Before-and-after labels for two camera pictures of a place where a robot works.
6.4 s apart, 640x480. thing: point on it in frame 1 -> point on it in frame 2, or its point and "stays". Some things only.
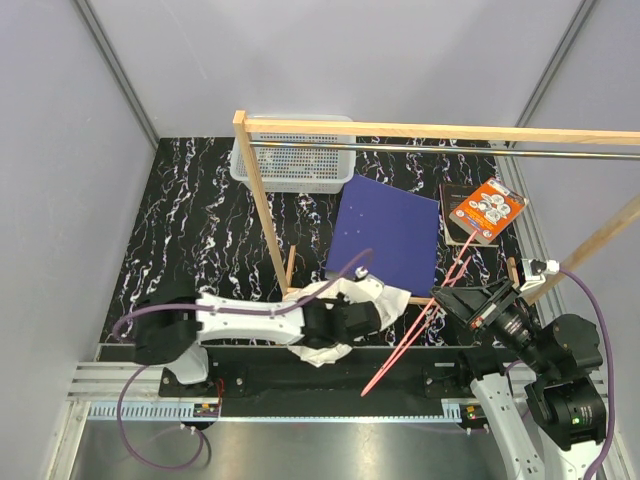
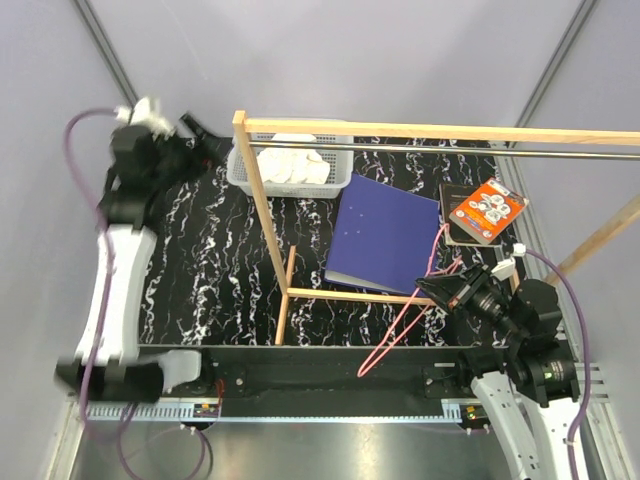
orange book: x=489 y=210 stays
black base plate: x=364 y=375 stays
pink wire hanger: x=421 y=320 -> x=367 y=369
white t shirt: x=388 y=301 -> x=286 y=165
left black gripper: x=343 y=301 -> x=200 y=154
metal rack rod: x=444 y=149 stays
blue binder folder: x=402 y=230 stays
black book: x=451 y=197 stays
